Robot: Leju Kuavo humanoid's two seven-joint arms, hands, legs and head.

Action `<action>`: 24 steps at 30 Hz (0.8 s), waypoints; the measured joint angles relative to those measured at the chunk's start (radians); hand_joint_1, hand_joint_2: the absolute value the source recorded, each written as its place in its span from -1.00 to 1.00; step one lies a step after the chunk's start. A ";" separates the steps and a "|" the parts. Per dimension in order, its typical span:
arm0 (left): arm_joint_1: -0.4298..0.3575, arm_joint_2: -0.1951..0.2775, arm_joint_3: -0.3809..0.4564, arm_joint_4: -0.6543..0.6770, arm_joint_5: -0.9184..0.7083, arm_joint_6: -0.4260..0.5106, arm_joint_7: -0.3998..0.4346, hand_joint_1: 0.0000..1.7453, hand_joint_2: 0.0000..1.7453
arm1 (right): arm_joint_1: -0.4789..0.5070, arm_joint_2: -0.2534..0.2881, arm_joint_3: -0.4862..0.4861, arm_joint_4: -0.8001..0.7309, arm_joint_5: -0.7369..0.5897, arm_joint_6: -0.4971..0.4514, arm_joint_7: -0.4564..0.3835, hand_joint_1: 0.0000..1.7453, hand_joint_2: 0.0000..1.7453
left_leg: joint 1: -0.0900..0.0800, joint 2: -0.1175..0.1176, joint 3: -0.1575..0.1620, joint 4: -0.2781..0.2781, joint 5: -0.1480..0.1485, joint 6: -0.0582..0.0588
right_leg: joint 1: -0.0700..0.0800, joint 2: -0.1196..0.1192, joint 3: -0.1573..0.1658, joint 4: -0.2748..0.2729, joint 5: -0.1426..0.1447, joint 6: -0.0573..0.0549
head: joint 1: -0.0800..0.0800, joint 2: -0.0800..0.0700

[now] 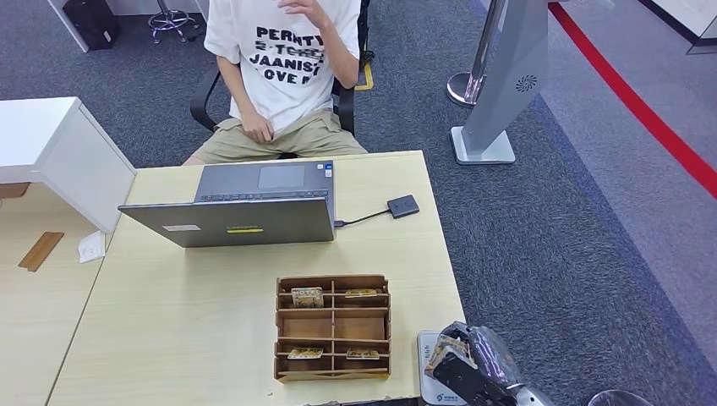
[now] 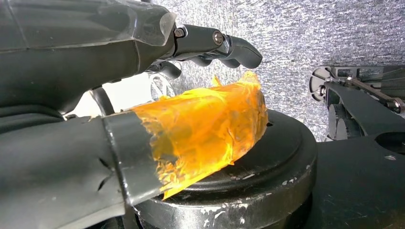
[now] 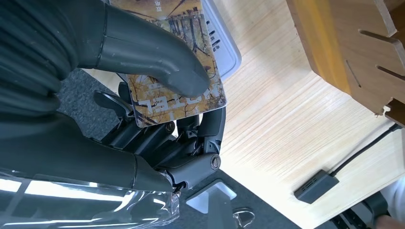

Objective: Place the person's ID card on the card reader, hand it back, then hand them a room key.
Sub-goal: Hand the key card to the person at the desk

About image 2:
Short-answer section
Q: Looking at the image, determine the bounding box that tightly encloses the black caster wheel assembly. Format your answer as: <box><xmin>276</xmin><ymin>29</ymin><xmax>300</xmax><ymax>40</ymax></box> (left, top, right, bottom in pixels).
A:
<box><xmin>308</xmin><ymin>64</ymin><xmax>405</xmax><ymax>141</ymax></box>

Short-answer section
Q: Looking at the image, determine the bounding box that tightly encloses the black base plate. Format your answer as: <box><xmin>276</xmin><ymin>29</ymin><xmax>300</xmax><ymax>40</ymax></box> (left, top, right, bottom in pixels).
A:
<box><xmin>307</xmin><ymin>131</ymin><xmax>405</xmax><ymax>229</ymax></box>

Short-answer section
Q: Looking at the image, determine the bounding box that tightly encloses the black round base disc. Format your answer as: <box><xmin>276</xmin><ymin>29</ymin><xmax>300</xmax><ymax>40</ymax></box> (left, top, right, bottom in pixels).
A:
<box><xmin>134</xmin><ymin>109</ymin><xmax>318</xmax><ymax>229</ymax></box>

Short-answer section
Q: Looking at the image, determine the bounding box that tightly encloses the orange translucent film wrap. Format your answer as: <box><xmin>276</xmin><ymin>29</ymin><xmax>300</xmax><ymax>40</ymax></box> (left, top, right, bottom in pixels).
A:
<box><xmin>131</xmin><ymin>70</ymin><xmax>269</xmax><ymax>200</ymax></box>

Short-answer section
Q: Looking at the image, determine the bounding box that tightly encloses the white panel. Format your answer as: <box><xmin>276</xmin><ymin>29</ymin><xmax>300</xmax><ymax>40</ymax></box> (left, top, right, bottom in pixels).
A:
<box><xmin>68</xmin><ymin>73</ymin><xmax>154</xmax><ymax>121</ymax></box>

